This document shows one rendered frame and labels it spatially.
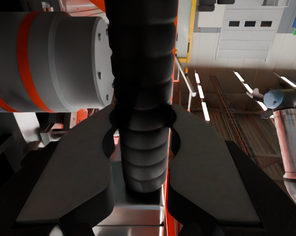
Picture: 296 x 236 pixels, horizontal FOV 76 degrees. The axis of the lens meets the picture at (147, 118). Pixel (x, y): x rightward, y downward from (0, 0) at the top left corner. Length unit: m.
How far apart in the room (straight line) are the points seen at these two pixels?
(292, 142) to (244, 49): 13.33
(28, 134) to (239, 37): 13.73
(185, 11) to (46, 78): 13.06
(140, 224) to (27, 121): 0.28
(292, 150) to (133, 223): 0.80
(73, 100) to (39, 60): 0.06
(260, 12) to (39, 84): 13.92
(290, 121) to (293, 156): 0.13
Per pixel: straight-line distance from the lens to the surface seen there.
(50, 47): 0.25
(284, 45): 15.04
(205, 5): 8.60
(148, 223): 0.17
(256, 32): 14.14
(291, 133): 0.92
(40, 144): 0.39
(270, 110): 1.18
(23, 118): 0.38
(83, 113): 0.63
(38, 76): 0.26
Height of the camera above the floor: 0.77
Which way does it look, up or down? 31 degrees up
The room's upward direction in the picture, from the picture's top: 180 degrees clockwise
